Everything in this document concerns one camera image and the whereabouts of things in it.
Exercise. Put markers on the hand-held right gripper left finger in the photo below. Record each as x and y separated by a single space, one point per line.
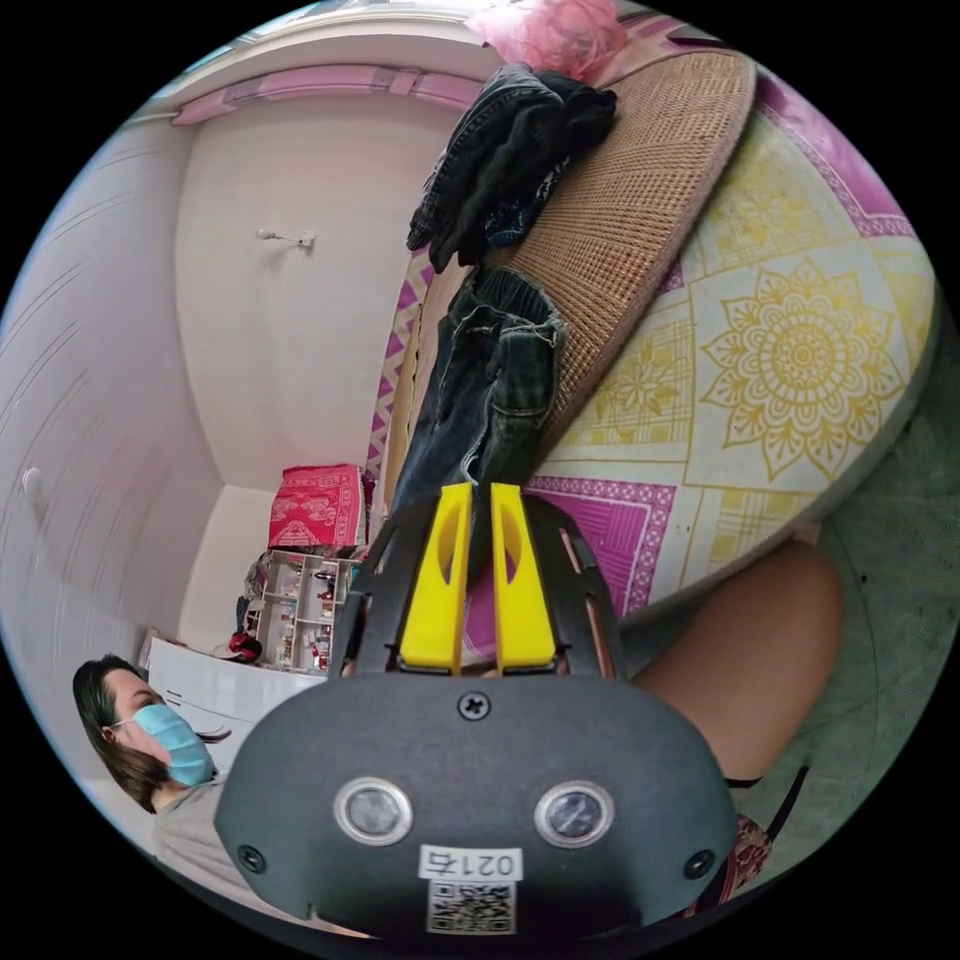
433 600

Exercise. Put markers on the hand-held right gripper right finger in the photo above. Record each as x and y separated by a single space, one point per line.
525 607

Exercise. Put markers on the blue jeans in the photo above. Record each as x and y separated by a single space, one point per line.
480 390

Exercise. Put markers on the white shelf with red cloth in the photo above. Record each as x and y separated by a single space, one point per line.
311 570

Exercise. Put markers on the person's body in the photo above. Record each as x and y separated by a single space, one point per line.
742 637

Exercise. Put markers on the white cupboard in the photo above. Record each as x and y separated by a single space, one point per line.
202 690

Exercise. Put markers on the bed with woven mat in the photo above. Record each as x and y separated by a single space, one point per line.
750 352

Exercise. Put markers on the pile of clothes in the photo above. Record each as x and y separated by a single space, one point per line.
510 157

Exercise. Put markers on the pink plastic bag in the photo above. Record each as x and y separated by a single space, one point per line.
555 34

